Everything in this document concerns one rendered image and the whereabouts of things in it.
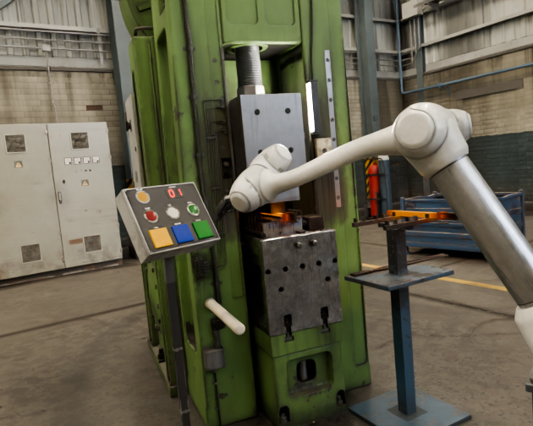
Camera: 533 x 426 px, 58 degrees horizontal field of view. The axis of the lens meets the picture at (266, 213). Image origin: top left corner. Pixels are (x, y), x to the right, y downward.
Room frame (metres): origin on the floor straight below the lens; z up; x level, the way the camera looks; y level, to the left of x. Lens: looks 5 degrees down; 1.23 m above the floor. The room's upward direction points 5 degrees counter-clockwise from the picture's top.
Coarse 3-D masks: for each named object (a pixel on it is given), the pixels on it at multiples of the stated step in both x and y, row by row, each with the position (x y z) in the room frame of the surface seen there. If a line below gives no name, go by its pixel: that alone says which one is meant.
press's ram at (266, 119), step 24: (240, 96) 2.17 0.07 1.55; (264, 96) 2.21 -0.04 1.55; (288, 96) 2.25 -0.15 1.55; (240, 120) 2.19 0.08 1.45; (264, 120) 2.21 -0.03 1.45; (288, 120) 2.25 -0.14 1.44; (240, 144) 2.22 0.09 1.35; (264, 144) 2.20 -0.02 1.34; (288, 144) 2.25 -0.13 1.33; (240, 168) 2.25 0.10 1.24; (288, 168) 2.24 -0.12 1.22
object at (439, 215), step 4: (388, 212) 2.38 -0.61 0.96; (396, 212) 2.33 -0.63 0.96; (400, 212) 2.31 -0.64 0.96; (404, 212) 2.28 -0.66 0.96; (408, 212) 2.26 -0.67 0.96; (412, 212) 2.24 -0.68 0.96; (416, 212) 2.21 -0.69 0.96; (420, 212) 2.19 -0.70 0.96; (424, 212) 2.18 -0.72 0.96; (428, 212) 2.16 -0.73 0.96; (432, 212) 2.15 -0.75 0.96; (436, 212) 2.14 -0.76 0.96; (440, 212) 2.09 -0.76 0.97; (444, 212) 2.08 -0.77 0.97; (448, 212) 2.07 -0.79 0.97; (452, 212) 2.06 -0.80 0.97; (420, 216) 2.19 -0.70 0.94; (424, 216) 2.17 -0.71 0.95; (432, 216) 2.13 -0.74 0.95; (436, 216) 2.11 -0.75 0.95; (440, 216) 2.09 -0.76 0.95; (444, 216) 2.08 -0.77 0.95; (448, 216) 2.06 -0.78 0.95; (452, 216) 2.04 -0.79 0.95; (456, 216) 2.02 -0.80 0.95; (452, 220) 2.03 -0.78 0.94; (456, 220) 2.01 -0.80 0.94
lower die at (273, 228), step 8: (256, 216) 2.42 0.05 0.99; (264, 216) 2.39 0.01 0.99; (272, 216) 2.32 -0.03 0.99; (280, 216) 2.23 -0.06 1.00; (296, 216) 2.25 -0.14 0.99; (248, 224) 2.37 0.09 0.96; (256, 224) 2.26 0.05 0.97; (264, 224) 2.19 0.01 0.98; (272, 224) 2.20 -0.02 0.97; (280, 224) 2.22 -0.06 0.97; (288, 224) 2.23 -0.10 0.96; (296, 224) 2.25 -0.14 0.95; (272, 232) 2.20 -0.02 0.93; (288, 232) 2.23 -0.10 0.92
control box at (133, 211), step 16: (128, 192) 1.82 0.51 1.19; (144, 192) 1.86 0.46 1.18; (160, 192) 1.91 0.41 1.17; (192, 192) 2.01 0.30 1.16; (128, 208) 1.79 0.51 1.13; (144, 208) 1.82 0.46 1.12; (160, 208) 1.86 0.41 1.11; (176, 208) 1.91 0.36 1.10; (128, 224) 1.80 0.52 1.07; (144, 224) 1.78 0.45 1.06; (160, 224) 1.82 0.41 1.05; (176, 224) 1.86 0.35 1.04; (144, 240) 1.74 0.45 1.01; (176, 240) 1.82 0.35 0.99; (208, 240) 1.91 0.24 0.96; (144, 256) 1.74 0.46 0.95; (160, 256) 1.79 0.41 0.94
